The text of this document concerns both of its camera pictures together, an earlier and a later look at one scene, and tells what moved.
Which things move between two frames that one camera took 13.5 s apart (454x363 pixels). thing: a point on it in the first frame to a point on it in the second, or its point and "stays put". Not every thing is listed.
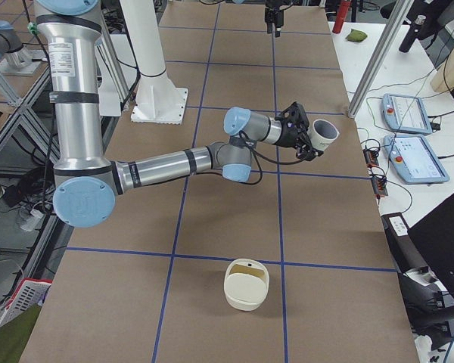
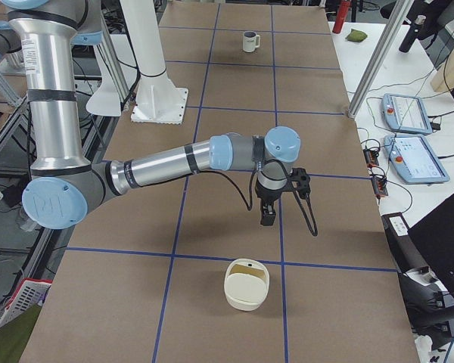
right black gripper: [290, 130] to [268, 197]
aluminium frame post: [378, 60] stays put
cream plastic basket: [246, 283] stays put
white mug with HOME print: [323, 134] to [251, 41]
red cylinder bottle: [344, 7] stays put
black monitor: [443, 234] stays put
